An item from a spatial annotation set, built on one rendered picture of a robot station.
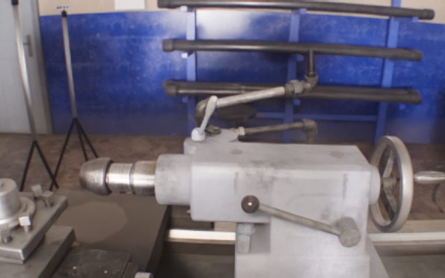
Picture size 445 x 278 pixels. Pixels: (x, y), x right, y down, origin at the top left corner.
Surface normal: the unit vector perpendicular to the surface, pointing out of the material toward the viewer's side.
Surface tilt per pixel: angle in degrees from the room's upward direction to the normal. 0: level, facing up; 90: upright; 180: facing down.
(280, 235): 70
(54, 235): 0
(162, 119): 90
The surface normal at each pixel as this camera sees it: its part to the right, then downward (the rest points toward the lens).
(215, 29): -0.04, 0.37
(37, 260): 0.01, -0.93
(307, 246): -0.04, -0.04
